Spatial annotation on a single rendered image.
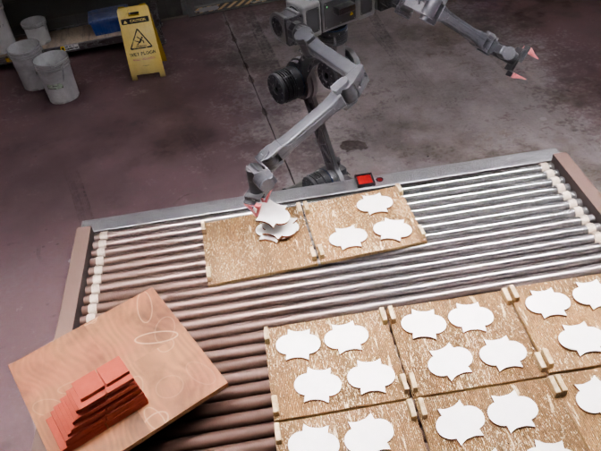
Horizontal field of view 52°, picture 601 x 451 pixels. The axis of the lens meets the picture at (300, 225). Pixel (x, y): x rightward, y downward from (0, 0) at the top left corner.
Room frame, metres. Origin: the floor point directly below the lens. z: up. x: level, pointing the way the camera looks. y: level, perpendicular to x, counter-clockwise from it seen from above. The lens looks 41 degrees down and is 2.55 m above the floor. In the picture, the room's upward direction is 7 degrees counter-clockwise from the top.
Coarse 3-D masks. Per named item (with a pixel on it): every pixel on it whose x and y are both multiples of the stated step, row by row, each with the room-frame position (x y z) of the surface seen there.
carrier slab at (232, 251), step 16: (288, 208) 1.95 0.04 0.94; (208, 224) 1.91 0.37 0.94; (224, 224) 1.90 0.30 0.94; (240, 224) 1.89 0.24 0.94; (256, 224) 1.88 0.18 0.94; (304, 224) 1.84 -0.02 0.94; (208, 240) 1.81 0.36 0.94; (224, 240) 1.80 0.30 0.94; (240, 240) 1.79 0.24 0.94; (256, 240) 1.78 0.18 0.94; (288, 240) 1.76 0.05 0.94; (304, 240) 1.75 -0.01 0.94; (208, 256) 1.72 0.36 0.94; (224, 256) 1.71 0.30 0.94; (240, 256) 1.70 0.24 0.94; (256, 256) 1.69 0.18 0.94; (272, 256) 1.68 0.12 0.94; (288, 256) 1.67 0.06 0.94; (304, 256) 1.66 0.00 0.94; (224, 272) 1.63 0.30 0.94; (240, 272) 1.62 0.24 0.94; (256, 272) 1.61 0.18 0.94; (272, 272) 1.60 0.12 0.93
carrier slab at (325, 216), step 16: (368, 192) 1.99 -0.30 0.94; (384, 192) 1.98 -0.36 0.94; (320, 208) 1.92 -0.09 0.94; (336, 208) 1.91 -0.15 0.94; (352, 208) 1.90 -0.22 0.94; (400, 208) 1.87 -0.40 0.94; (320, 224) 1.83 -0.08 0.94; (336, 224) 1.82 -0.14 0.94; (352, 224) 1.81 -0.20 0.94; (368, 224) 1.80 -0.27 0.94; (416, 224) 1.77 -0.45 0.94; (320, 240) 1.74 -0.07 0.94; (368, 240) 1.71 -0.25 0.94; (416, 240) 1.68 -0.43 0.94; (336, 256) 1.64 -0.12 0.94; (352, 256) 1.63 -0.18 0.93
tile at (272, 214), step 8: (256, 208) 1.83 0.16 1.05; (264, 208) 1.83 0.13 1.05; (272, 208) 1.83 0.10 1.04; (280, 208) 1.83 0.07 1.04; (264, 216) 1.79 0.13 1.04; (272, 216) 1.79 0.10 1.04; (280, 216) 1.80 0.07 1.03; (288, 216) 1.80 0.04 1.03; (272, 224) 1.75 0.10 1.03; (280, 224) 1.76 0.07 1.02
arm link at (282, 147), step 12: (336, 84) 2.00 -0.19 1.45; (348, 84) 1.99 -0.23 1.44; (336, 96) 1.97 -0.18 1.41; (324, 108) 1.95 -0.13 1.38; (336, 108) 1.96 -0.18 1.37; (348, 108) 1.99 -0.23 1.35; (300, 120) 1.95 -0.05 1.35; (312, 120) 1.92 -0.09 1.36; (324, 120) 1.94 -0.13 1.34; (288, 132) 1.91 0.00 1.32; (300, 132) 1.89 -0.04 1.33; (276, 144) 1.87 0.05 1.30; (288, 144) 1.87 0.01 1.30; (276, 156) 1.87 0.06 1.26
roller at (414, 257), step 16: (592, 224) 1.67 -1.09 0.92; (496, 240) 1.64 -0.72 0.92; (512, 240) 1.64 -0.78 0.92; (528, 240) 1.63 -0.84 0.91; (544, 240) 1.63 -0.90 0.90; (400, 256) 1.62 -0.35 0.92; (416, 256) 1.61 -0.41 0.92; (432, 256) 1.61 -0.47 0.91; (448, 256) 1.61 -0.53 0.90; (304, 272) 1.59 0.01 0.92; (320, 272) 1.59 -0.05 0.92; (336, 272) 1.59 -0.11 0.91; (192, 288) 1.58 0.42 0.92; (208, 288) 1.57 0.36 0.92; (224, 288) 1.56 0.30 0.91; (240, 288) 1.56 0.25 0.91; (96, 304) 1.55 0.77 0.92; (112, 304) 1.55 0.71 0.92
